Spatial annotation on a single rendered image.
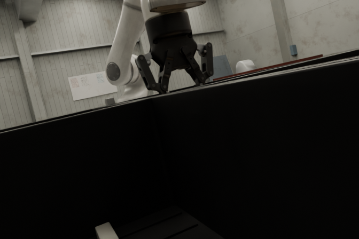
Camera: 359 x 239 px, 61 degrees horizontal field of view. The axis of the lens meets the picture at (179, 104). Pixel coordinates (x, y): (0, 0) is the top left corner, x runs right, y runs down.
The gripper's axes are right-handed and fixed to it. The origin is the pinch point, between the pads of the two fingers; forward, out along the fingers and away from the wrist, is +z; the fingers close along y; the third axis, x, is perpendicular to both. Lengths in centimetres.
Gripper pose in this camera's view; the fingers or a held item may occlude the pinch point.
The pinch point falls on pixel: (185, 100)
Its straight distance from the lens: 52.3
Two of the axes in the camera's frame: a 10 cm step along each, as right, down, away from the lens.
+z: 2.3, 9.7, 0.5
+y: -9.1, 2.3, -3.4
